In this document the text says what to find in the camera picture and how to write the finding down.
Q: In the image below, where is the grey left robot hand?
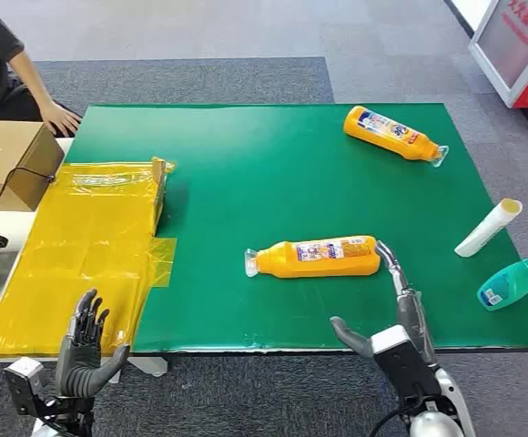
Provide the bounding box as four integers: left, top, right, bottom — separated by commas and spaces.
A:
55, 289, 132, 400

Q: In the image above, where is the orange bottle with clear cap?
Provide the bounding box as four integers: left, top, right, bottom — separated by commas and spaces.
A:
342, 105, 449, 168
244, 235, 382, 279

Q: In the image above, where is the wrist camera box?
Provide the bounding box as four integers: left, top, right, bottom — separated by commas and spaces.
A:
3, 356, 49, 418
370, 324, 443, 403

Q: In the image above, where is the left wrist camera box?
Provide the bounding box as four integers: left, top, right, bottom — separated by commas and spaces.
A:
3, 356, 49, 418

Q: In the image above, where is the person's hand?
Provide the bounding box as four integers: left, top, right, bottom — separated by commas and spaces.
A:
39, 101, 82, 139

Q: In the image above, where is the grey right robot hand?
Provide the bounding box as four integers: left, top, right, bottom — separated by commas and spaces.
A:
329, 240, 439, 368

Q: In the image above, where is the teal plastic bottle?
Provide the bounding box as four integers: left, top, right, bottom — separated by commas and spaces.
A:
476, 258, 528, 312

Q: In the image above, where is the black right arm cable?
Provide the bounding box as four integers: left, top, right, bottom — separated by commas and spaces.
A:
369, 400, 424, 437

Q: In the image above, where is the thin black cable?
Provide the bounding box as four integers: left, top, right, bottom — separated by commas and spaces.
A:
0, 166, 56, 229

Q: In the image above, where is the red and white sign cabinet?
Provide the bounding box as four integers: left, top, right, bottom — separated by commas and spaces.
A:
467, 0, 528, 110

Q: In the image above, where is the brown cardboard box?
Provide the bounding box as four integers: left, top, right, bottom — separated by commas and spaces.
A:
0, 119, 65, 213

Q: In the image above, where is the green table mat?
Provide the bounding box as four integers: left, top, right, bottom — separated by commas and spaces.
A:
64, 103, 528, 355

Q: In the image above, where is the white table leg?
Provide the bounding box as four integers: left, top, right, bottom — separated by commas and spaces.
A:
108, 355, 169, 385

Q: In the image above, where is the white tube bottle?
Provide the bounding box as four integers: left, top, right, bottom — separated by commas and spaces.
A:
454, 198, 524, 259

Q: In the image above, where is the yellow plastic wrapped box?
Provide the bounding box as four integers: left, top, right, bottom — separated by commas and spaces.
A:
0, 157, 178, 359

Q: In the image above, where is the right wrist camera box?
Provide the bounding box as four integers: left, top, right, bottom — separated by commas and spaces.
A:
370, 324, 443, 403

